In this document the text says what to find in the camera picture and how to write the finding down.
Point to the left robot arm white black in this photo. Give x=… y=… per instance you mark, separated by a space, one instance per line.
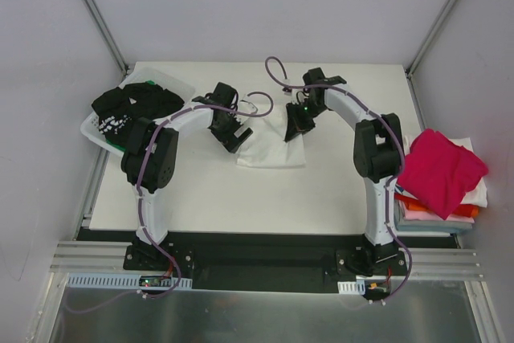
x=149 y=163

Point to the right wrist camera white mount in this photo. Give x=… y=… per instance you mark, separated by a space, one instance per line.
x=286 y=87

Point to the aluminium frame post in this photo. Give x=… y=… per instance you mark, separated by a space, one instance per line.
x=435 y=29
x=106 y=35

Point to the right aluminium frame post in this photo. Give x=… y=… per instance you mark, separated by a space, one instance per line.
x=435 y=29

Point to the aluminium rail profile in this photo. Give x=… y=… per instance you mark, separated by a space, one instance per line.
x=428 y=263

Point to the black printed t-shirt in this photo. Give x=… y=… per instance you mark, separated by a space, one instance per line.
x=167 y=103

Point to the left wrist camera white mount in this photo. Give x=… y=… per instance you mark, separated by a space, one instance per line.
x=248 y=107

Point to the left grey cable duct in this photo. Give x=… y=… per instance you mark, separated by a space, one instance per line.
x=127 y=282

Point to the pink folded t-shirt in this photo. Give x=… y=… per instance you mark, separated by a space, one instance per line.
x=428 y=216

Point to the left aluminium frame post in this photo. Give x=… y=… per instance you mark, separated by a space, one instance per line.
x=106 y=35

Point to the magenta t-shirt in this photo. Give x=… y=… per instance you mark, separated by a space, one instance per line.
x=438 y=173

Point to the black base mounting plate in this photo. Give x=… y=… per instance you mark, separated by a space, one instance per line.
x=266 y=262

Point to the white floral print t-shirt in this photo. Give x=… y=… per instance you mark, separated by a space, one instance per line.
x=266 y=147

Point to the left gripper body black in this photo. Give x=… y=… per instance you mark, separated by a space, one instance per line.
x=234 y=137

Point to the right grey cable duct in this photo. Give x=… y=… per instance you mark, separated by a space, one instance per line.
x=351 y=288

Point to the orange folded t-shirt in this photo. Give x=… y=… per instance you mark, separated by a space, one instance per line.
x=464 y=210

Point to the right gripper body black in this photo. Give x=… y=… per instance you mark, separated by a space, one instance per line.
x=299 y=120

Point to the grey cable duct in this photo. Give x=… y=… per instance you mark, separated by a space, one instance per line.
x=351 y=288
x=127 y=282

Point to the white plastic laundry basket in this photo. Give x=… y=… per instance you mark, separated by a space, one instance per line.
x=89 y=127

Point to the light blue folded t-shirt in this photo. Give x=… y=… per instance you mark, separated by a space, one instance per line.
x=420 y=226

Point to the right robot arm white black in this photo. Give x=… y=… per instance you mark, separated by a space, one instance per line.
x=378 y=158

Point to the white folded t-shirt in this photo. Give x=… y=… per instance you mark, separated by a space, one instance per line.
x=478 y=196

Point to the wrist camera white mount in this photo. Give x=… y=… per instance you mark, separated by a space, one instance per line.
x=286 y=87
x=248 y=107

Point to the red t-shirt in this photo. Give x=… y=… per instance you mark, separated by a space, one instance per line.
x=405 y=198

